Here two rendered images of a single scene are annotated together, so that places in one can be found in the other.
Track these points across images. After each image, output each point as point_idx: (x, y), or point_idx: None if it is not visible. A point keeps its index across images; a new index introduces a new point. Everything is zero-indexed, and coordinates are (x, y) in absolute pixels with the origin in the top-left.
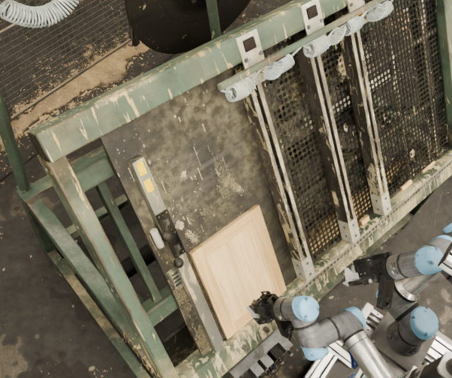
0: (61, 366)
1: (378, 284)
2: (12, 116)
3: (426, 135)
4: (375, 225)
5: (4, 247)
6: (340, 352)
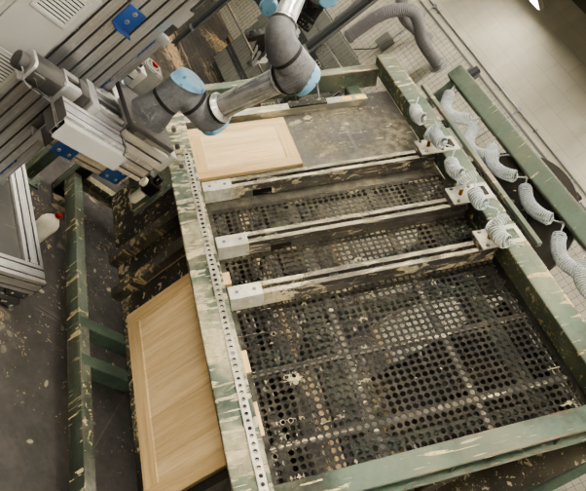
0: None
1: (12, 450)
2: None
3: (317, 411)
4: (218, 278)
5: None
6: (26, 267)
